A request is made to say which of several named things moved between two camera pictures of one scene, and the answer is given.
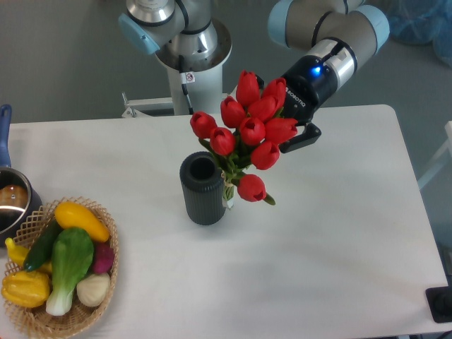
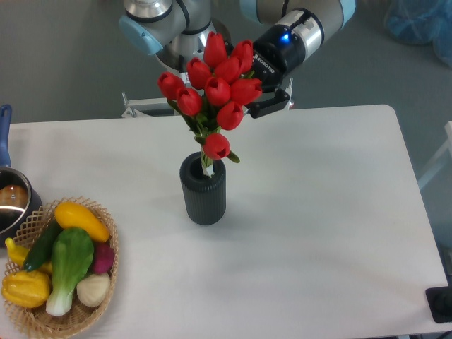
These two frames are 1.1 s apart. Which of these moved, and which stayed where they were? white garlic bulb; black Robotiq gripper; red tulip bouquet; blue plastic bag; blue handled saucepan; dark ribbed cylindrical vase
Moved: red tulip bouquet; black Robotiq gripper
Stayed: white garlic bulb; blue plastic bag; blue handled saucepan; dark ribbed cylindrical vase
